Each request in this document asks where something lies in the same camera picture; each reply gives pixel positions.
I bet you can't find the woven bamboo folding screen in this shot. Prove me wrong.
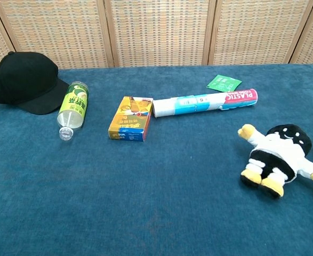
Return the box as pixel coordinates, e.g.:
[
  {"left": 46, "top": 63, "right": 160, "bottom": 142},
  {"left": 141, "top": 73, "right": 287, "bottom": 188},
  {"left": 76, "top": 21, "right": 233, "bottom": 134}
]
[{"left": 0, "top": 0, "right": 313, "bottom": 73}]

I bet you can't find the blue felt table cover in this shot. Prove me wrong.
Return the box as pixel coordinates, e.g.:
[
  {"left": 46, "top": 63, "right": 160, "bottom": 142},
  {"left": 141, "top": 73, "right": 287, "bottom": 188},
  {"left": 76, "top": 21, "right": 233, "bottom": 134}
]
[{"left": 0, "top": 63, "right": 313, "bottom": 256}]

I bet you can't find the black baseball cap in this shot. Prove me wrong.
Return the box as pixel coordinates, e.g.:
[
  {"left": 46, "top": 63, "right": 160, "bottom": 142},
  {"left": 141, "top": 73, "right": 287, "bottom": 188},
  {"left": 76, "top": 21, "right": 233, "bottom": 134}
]
[{"left": 0, "top": 51, "right": 70, "bottom": 115}]

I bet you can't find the plastic food wrap roll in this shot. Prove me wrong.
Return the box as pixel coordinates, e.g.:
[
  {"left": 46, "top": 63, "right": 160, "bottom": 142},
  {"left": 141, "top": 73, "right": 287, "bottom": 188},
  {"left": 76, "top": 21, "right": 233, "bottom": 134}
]
[{"left": 152, "top": 89, "right": 259, "bottom": 119}]

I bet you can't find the clear bottle with green label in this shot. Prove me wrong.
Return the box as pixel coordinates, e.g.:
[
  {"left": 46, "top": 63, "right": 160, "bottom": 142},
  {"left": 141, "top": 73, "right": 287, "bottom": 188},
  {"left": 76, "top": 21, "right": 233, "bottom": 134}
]
[{"left": 57, "top": 81, "right": 90, "bottom": 141}]

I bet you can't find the orange and blue carton box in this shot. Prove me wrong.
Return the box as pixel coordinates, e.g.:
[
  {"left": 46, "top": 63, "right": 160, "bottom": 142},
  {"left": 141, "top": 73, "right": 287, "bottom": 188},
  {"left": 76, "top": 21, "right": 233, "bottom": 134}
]
[{"left": 108, "top": 96, "right": 154, "bottom": 142}]

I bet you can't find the green square sachet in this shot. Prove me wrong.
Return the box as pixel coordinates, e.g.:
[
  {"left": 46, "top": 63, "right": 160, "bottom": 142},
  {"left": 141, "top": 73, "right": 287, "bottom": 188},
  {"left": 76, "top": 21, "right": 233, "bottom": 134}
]
[{"left": 206, "top": 74, "right": 243, "bottom": 93}]

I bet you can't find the black white plush toy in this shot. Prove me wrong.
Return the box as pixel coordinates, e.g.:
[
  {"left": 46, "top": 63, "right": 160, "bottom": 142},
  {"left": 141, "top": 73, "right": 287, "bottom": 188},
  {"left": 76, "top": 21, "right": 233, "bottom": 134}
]
[{"left": 237, "top": 123, "right": 313, "bottom": 200}]

